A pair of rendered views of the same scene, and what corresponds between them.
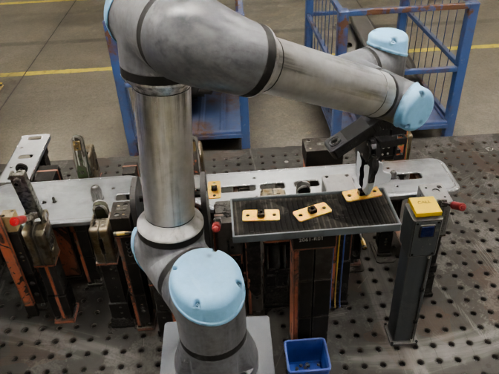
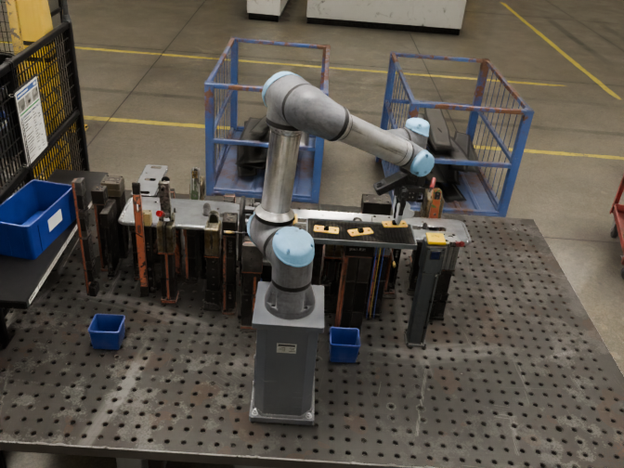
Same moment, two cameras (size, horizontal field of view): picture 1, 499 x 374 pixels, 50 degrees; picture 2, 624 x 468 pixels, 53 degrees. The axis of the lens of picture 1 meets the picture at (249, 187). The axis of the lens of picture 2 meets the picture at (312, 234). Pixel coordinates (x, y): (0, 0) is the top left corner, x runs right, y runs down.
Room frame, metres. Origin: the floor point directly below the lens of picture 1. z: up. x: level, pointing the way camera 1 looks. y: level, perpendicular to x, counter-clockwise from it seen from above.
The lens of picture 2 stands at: (-0.87, 0.04, 2.24)
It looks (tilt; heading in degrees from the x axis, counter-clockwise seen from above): 31 degrees down; 0
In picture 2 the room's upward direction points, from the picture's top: 5 degrees clockwise
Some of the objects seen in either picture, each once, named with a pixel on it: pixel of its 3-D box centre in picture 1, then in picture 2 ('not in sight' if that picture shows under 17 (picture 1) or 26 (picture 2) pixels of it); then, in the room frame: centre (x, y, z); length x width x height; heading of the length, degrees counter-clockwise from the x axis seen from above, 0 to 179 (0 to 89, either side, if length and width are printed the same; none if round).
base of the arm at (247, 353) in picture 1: (214, 345); (291, 290); (0.60, 0.08, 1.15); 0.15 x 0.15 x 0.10
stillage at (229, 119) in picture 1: (188, 56); (271, 123); (3.60, 0.38, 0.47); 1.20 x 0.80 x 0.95; 0
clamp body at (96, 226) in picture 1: (113, 272); (213, 266); (1.07, 0.39, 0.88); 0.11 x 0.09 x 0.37; 2
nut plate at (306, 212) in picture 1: (312, 210); (360, 230); (0.95, -0.14, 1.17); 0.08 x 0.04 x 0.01; 112
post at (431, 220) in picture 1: (411, 278); (423, 293); (0.96, -0.40, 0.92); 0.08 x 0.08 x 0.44; 2
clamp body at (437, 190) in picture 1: (425, 243); (441, 277); (1.13, -0.49, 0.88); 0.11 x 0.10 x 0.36; 2
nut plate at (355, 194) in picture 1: (361, 192); (395, 223); (0.96, -0.25, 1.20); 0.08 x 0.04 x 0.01; 100
